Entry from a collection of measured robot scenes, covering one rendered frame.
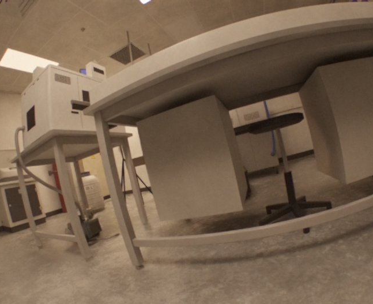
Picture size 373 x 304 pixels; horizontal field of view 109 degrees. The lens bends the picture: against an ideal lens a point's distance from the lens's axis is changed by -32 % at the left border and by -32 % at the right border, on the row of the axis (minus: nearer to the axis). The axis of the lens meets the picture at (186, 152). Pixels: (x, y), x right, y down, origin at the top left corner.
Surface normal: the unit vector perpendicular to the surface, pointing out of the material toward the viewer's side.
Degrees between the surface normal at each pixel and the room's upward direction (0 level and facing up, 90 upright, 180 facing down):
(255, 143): 90
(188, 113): 90
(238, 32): 90
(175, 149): 90
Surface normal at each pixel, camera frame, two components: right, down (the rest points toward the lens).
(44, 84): -0.34, 0.04
